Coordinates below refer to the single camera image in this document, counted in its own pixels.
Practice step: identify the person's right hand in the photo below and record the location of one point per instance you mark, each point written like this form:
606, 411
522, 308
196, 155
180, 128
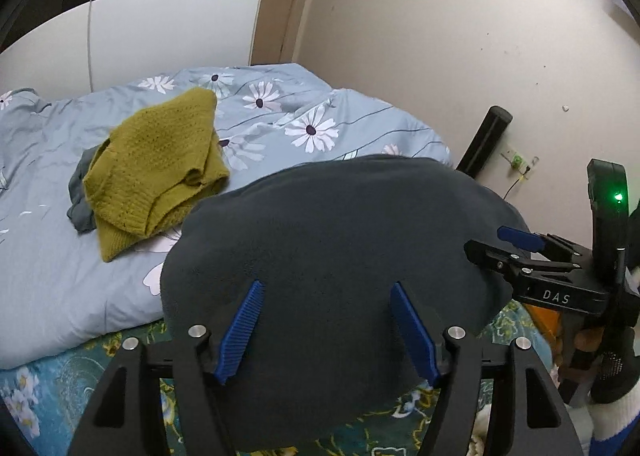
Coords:
617, 366

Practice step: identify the teal floral bed sheet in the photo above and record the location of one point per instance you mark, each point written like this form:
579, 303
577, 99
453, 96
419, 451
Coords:
50, 376

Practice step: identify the olive green knitted sweater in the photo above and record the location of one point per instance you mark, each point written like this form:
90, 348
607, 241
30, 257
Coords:
150, 160

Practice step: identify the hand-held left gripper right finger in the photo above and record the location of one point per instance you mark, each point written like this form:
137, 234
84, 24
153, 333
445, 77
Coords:
412, 331

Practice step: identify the orange cloth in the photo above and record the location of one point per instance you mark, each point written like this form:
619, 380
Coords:
545, 323

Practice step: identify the wall socket with green plug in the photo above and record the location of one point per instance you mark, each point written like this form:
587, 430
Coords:
517, 160

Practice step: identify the white wardrobe with black stripe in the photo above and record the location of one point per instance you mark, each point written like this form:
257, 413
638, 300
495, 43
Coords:
175, 20

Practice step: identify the black and white fleece jacket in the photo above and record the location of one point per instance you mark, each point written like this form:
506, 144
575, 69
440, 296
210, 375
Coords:
325, 246

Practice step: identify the light blue floral duvet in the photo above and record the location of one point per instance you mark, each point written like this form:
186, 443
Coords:
50, 261

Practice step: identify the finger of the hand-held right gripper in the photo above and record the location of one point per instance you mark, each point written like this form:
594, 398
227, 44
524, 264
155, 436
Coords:
495, 258
520, 237

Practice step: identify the person's right forearm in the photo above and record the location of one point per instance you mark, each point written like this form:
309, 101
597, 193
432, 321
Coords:
615, 426

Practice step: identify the beige door frame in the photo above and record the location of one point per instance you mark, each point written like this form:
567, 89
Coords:
285, 0

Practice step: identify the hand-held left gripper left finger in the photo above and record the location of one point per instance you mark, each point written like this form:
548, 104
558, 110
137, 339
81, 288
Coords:
242, 331

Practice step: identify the black post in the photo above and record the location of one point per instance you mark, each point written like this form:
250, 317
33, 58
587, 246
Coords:
485, 140

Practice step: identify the dark grey garment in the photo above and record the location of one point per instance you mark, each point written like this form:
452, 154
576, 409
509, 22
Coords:
80, 206

